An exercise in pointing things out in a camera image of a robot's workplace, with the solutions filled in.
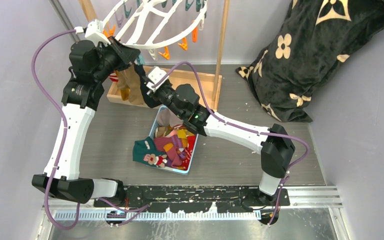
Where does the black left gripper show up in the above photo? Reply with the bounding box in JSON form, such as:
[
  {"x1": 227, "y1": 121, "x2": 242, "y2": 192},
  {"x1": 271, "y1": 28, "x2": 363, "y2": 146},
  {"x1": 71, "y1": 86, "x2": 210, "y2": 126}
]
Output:
[{"x1": 93, "y1": 36, "x2": 140, "y2": 83}]

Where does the tan brown sock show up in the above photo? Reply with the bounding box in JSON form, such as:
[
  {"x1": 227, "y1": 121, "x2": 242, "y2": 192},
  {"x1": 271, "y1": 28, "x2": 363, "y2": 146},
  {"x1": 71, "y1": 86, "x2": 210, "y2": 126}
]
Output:
[
  {"x1": 125, "y1": 65, "x2": 144, "y2": 106},
  {"x1": 115, "y1": 70, "x2": 130, "y2": 90}
]

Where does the white plastic sock hanger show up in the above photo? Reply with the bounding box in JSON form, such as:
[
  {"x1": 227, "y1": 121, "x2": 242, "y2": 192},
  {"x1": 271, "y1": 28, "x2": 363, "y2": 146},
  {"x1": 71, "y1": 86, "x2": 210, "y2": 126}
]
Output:
[{"x1": 100, "y1": 0, "x2": 208, "y2": 51}]

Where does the mustard yellow sock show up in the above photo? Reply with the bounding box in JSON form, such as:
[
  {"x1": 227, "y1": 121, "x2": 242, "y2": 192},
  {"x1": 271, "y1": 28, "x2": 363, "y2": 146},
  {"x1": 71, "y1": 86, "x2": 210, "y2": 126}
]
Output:
[{"x1": 118, "y1": 87, "x2": 130, "y2": 101}]

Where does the white clothes peg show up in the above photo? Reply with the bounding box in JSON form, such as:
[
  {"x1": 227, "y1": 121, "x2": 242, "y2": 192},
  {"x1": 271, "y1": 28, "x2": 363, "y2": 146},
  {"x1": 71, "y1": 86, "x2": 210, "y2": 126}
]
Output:
[{"x1": 148, "y1": 49, "x2": 158, "y2": 61}]

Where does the black sock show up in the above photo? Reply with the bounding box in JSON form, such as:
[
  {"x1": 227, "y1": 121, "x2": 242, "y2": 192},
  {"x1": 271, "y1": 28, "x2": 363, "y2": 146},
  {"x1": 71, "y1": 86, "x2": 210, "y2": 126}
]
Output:
[{"x1": 134, "y1": 64, "x2": 162, "y2": 108}]

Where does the red white striped santa sock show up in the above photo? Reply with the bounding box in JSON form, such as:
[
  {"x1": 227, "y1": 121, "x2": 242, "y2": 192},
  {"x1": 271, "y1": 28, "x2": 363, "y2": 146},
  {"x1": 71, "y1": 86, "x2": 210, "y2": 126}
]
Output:
[{"x1": 108, "y1": 74, "x2": 119, "y2": 82}]

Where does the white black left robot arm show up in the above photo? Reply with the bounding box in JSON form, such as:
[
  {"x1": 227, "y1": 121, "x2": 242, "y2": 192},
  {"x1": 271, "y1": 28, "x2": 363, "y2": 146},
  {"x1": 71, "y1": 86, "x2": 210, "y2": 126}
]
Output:
[{"x1": 31, "y1": 37, "x2": 140, "y2": 207}]

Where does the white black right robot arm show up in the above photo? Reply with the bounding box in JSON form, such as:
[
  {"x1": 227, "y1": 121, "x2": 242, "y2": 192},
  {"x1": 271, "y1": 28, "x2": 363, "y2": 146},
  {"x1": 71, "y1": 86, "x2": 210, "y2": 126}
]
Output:
[{"x1": 146, "y1": 82, "x2": 296, "y2": 206}]

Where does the wooden hanger stand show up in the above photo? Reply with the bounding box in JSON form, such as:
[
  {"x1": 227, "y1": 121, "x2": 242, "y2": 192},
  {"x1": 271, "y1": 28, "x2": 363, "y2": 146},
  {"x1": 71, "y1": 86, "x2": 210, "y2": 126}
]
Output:
[{"x1": 79, "y1": 0, "x2": 231, "y2": 117}]

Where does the orange clothes peg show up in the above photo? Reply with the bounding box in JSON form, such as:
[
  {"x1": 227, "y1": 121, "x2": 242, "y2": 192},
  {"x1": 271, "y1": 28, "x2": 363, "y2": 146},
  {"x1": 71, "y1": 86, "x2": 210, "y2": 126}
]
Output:
[{"x1": 159, "y1": 46, "x2": 171, "y2": 60}]

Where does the maroon purple sock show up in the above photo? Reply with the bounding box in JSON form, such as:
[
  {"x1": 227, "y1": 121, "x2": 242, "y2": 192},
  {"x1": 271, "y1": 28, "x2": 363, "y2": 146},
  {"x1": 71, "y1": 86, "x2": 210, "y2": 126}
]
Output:
[{"x1": 153, "y1": 135, "x2": 190, "y2": 168}]

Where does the light blue sock basket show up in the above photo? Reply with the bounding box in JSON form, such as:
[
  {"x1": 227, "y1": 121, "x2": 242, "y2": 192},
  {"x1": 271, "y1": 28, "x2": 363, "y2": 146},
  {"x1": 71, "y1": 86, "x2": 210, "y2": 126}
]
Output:
[{"x1": 133, "y1": 106, "x2": 199, "y2": 175}]

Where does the green reindeer christmas sock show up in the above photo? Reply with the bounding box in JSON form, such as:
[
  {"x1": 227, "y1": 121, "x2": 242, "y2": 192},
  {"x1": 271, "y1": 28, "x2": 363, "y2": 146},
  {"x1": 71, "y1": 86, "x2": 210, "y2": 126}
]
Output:
[{"x1": 132, "y1": 137, "x2": 170, "y2": 168}]

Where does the black floral plush blanket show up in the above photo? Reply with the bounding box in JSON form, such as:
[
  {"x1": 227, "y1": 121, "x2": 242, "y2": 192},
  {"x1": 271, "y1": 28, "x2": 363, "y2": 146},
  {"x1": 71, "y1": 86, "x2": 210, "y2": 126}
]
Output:
[{"x1": 235, "y1": 0, "x2": 384, "y2": 123}]

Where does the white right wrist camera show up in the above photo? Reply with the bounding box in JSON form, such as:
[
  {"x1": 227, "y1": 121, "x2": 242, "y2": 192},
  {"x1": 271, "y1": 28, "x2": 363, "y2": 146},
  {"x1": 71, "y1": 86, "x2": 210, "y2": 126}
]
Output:
[{"x1": 145, "y1": 66, "x2": 168, "y2": 93}]

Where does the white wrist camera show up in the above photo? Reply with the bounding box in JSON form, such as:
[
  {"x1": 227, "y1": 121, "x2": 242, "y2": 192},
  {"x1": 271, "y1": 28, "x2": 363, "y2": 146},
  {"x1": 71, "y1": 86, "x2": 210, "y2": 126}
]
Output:
[
  {"x1": 84, "y1": 19, "x2": 111, "y2": 47},
  {"x1": 145, "y1": 66, "x2": 168, "y2": 93}
]

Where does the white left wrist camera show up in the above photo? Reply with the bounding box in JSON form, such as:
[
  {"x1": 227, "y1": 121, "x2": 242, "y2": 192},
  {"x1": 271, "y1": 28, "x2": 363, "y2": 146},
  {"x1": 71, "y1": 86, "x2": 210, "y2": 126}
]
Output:
[{"x1": 84, "y1": 19, "x2": 111, "y2": 47}]

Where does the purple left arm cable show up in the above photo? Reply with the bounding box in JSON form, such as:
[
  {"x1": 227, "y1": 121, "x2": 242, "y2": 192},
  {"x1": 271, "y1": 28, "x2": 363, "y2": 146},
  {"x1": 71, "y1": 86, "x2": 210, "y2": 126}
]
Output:
[{"x1": 31, "y1": 27, "x2": 85, "y2": 231}]

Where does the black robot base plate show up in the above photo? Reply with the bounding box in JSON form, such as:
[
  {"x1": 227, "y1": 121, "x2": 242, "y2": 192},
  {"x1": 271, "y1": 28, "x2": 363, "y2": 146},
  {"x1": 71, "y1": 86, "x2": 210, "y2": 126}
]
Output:
[{"x1": 93, "y1": 185, "x2": 290, "y2": 224}]

